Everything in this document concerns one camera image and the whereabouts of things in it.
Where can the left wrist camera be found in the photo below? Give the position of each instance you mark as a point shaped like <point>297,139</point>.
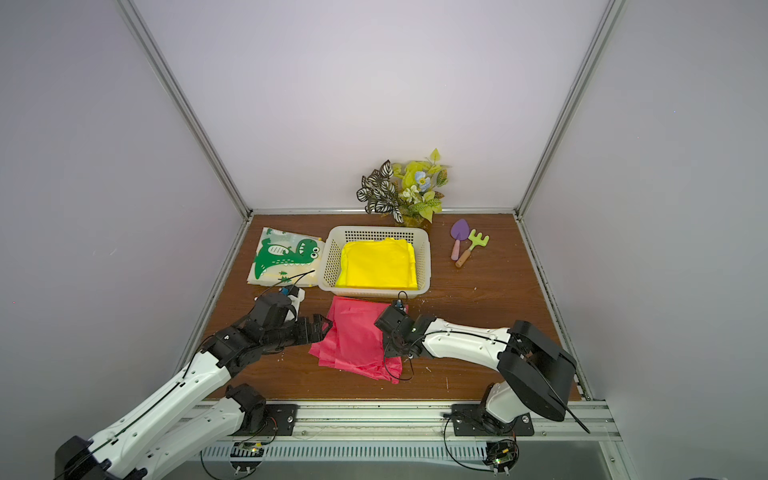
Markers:
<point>295,294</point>

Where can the white plastic perforated basket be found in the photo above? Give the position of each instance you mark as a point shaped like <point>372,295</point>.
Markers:
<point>329,269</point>

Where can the left circuit board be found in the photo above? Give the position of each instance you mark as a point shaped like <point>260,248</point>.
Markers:
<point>245,458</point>

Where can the aluminium front rail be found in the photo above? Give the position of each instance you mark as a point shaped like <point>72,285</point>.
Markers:
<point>424,420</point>

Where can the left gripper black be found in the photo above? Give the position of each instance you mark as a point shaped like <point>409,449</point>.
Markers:
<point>318,333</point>

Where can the purple toy trowel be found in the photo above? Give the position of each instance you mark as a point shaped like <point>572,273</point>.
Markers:
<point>460,232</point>

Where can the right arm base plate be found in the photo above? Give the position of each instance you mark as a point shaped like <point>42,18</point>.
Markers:
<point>473,420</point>

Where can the plain yellow raincoat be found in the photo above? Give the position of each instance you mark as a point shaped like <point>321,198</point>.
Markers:
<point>388,264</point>

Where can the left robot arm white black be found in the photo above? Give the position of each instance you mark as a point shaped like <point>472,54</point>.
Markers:
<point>198,405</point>

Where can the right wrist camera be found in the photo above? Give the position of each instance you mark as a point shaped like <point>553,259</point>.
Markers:
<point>401,306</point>

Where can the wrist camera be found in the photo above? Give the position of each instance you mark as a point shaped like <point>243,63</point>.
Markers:
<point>295,294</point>
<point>401,306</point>

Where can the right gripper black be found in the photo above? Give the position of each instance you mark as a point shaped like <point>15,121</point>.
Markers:
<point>395,345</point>

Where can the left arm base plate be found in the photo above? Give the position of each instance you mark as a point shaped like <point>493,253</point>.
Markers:
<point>276,420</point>

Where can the right circuit board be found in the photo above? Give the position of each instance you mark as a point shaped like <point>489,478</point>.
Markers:
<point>502,456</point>

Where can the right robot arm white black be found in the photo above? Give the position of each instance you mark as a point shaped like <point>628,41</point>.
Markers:
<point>537,374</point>

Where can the green toy rake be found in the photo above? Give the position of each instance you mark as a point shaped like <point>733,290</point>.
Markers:
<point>477,239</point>

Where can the artificial potted plant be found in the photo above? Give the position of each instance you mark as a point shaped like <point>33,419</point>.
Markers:
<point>409,192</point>

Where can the green dinosaur folded raincoat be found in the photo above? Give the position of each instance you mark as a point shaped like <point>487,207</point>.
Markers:
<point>285,258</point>

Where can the circuit board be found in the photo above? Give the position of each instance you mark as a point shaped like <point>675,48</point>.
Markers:
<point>245,458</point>
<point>502,456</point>

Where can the pink raincoat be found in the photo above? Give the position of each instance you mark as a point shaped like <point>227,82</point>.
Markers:
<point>354,344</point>

